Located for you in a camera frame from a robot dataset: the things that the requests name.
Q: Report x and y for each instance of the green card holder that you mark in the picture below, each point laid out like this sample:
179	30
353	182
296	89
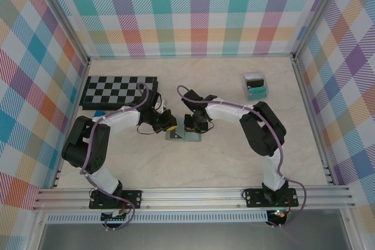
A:
194	138

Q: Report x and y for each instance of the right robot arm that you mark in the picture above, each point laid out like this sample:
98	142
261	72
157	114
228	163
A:
225	111

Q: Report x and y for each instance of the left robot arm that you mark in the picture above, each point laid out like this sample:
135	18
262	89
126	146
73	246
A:
123	119

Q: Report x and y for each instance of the teal card in box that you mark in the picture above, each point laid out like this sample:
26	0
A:
257	93

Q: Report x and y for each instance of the black card in box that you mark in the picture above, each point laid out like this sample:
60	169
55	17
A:
254	81

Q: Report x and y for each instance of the clear plastic card box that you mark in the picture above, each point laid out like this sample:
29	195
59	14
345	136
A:
252	75

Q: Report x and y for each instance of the black and silver chessboard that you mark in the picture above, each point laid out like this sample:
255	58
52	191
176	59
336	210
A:
111	89

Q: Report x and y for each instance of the blue block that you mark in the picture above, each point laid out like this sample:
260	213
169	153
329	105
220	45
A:
99	113

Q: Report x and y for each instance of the small circuit board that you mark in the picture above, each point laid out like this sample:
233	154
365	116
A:
117	215

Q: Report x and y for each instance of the grey metal panel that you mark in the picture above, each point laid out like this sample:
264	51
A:
190	238

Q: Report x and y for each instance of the circuit board with LED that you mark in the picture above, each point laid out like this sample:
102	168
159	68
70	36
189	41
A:
278	213

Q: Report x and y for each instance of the aluminium back rail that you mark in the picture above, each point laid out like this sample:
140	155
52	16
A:
190	56

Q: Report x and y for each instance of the long aluminium mounting rail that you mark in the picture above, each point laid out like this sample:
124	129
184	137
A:
190	197

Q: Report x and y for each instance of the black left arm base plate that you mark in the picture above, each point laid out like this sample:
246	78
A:
133	198

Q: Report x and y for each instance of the aluminium side rail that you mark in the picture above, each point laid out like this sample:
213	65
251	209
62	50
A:
312	121
76	97

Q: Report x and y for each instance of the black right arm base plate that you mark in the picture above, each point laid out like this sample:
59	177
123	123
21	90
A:
255	198

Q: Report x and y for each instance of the aluminium frame post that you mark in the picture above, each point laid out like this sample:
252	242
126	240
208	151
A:
318	13
62	13

